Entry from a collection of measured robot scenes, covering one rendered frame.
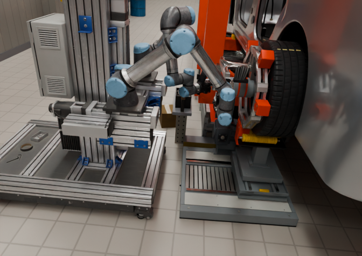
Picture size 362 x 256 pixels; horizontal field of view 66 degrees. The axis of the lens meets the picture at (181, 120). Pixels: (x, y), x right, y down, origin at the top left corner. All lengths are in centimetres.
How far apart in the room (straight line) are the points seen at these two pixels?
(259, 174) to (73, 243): 137
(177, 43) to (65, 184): 123
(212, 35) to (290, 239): 157
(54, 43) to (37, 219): 117
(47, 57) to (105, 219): 113
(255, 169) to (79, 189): 129
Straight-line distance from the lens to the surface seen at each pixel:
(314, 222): 238
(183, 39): 136
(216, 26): 229
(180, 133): 278
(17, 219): 228
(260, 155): 228
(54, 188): 209
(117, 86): 149
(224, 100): 150
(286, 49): 189
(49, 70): 194
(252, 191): 217
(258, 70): 180
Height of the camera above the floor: 156
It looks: 29 degrees down
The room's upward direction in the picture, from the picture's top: 4 degrees clockwise
